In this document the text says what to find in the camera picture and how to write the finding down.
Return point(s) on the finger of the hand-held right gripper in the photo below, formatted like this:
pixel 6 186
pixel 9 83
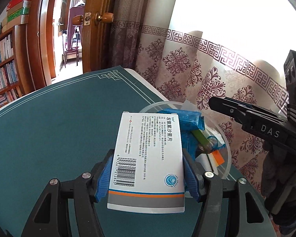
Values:
pixel 227 108
pixel 264 112

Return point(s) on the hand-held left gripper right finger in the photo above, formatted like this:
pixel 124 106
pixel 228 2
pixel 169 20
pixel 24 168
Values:
pixel 192 180

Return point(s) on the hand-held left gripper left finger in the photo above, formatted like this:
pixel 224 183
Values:
pixel 103 177

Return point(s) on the orange white sachet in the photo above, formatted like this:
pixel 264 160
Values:
pixel 202 163

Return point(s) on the green stick packet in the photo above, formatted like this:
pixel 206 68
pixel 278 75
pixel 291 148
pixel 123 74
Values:
pixel 199 137

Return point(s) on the clear plastic bowl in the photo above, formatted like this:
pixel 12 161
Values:
pixel 223 153

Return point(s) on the blue snack packet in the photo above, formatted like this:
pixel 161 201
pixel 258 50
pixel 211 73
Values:
pixel 185 116

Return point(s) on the white medicine box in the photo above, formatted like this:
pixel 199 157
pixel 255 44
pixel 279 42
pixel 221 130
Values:
pixel 148 153

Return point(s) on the person's right hand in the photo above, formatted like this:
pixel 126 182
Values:
pixel 278 177

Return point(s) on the white patterned curtain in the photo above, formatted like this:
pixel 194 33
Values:
pixel 212 54

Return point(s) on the dark wooden chair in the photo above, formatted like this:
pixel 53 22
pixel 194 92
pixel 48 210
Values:
pixel 71 55

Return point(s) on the grey-purple patterned curtain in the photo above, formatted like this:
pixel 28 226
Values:
pixel 128 29

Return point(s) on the wooden door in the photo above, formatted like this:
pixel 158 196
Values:
pixel 98 42

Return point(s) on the wooden bookshelf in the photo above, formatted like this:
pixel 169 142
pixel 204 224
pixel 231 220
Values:
pixel 17 61

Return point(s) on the rows of books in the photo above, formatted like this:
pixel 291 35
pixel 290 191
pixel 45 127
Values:
pixel 2 66

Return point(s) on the brass and wood doorknob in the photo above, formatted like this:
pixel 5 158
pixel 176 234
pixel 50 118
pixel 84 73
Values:
pixel 78 19
pixel 104 17

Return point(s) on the purple hanging clothes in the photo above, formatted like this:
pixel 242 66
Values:
pixel 75 27

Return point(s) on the stack of coloured boxes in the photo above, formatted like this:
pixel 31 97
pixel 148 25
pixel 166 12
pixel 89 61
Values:
pixel 18 7

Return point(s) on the wooden door frame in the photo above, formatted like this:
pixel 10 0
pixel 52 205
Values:
pixel 39 34

